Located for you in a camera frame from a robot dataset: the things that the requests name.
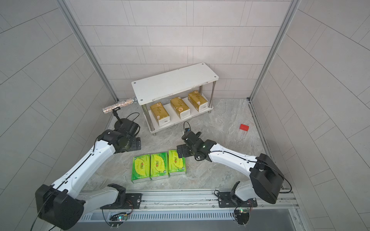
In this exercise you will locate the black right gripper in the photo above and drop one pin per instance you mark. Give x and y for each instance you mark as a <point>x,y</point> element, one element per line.
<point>184,147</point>

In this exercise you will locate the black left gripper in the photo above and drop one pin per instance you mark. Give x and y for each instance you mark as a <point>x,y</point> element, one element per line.
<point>136,146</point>

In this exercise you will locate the green tissue pack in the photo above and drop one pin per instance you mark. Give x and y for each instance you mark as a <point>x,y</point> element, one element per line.
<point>159,168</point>
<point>141,169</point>
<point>177,166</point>

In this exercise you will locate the gold tissue pack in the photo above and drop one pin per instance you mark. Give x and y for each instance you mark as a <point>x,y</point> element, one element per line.
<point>160,114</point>
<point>198,101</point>
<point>180,107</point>

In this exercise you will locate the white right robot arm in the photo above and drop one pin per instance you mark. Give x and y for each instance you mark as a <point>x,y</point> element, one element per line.
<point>265,178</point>

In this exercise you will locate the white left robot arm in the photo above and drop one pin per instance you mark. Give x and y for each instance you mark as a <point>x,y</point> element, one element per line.
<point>62,203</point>

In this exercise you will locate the white two-tier shelf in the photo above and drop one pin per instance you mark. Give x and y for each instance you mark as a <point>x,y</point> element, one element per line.
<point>152,89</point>

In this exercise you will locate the black microphone stand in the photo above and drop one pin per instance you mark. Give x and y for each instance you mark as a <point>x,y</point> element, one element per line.
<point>121,123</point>

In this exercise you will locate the glittery microphone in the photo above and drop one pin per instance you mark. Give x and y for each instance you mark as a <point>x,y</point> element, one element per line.
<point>120,104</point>

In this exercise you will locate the red small block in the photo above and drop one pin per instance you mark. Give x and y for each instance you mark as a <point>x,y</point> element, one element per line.
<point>244,127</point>

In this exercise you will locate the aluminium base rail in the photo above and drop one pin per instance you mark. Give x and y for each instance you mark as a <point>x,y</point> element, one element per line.
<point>180,205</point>

